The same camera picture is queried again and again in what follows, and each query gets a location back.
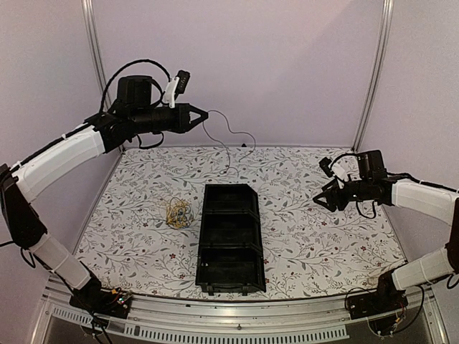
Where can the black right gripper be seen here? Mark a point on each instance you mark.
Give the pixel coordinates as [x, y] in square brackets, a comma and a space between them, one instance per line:
[341, 201]

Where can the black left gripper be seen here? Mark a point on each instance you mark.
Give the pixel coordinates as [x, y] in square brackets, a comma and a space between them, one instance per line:
[183, 114]

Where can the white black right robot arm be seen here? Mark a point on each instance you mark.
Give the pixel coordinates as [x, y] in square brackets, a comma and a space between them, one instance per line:
[425, 215]

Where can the black three-compartment bin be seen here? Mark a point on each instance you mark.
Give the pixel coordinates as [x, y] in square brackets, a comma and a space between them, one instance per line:
[230, 252]

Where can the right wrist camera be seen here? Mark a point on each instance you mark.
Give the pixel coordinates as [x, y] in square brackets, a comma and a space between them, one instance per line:
[332, 169]

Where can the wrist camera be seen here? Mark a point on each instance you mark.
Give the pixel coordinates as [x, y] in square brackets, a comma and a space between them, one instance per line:
[332, 169]
[175, 87]

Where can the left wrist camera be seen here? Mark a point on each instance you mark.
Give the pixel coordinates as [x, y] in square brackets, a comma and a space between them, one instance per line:
[175, 87]

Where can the left aluminium corner post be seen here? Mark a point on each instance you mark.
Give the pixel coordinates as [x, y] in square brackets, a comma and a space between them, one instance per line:
[95, 50]

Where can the aluminium corner post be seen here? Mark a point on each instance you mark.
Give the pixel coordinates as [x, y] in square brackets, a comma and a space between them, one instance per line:
[95, 50]
[376, 73]

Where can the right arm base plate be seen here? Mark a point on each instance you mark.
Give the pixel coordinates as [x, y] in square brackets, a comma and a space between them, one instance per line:
[368, 303]

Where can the aluminium front rail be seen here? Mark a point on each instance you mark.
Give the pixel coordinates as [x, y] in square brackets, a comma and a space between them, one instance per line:
[167, 320]

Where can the right aluminium corner post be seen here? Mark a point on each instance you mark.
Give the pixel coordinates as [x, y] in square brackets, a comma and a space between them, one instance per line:
[376, 73]

